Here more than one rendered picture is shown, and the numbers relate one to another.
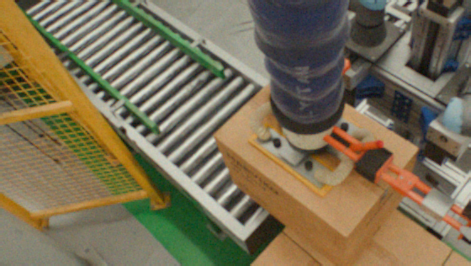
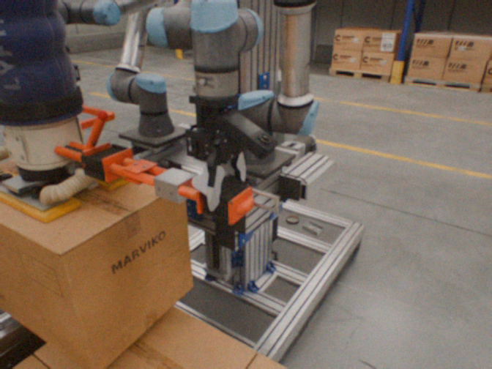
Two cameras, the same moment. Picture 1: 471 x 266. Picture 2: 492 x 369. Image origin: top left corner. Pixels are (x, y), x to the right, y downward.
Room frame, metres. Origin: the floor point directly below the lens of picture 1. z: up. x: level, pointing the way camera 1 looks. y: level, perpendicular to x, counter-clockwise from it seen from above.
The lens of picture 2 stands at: (-0.29, -0.32, 1.57)
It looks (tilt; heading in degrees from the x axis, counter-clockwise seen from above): 28 degrees down; 344
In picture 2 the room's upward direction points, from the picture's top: straight up
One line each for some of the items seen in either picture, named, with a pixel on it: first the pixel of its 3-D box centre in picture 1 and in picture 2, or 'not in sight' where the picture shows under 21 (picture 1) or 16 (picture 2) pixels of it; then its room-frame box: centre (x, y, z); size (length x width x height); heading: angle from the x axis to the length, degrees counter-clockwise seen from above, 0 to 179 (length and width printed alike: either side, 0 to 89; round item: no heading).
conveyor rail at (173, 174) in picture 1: (100, 109); not in sight; (1.56, 1.01, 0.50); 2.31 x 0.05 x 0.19; 41
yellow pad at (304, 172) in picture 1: (293, 156); (23, 189); (0.74, 0.00, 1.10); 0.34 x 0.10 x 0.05; 41
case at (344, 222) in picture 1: (314, 168); (74, 241); (0.79, -0.07, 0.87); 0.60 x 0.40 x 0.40; 42
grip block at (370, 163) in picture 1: (373, 162); (108, 161); (0.61, -0.23, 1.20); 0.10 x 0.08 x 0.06; 131
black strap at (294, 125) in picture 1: (308, 97); (36, 99); (0.80, -0.07, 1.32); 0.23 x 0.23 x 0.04
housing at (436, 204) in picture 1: (436, 204); (176, 185); (0.45, -0.38, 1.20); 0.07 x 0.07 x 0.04; 41
